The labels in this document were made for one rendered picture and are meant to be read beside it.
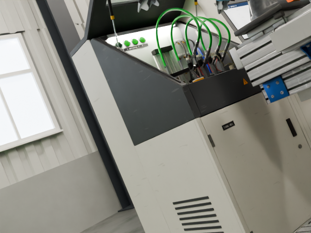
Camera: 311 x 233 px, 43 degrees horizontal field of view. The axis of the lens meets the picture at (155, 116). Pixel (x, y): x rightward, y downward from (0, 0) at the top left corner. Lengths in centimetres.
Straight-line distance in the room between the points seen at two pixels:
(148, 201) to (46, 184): 362
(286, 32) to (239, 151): 71
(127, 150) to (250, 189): 79
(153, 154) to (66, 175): 394
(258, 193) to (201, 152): 34
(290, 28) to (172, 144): 87
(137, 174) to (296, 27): 133
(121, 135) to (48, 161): 369
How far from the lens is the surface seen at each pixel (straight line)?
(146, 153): 217
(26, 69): 625
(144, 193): 235
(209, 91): 188
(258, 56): 161
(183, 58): 260
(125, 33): 240
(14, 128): 588
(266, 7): 157
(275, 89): 164
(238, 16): 274
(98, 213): 612
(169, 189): 213
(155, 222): 239
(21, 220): 567
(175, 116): 188
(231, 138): 189
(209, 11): 262
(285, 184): 209
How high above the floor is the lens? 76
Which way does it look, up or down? 3 degrees up
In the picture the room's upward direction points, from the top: 23 degrees counter-clockwise
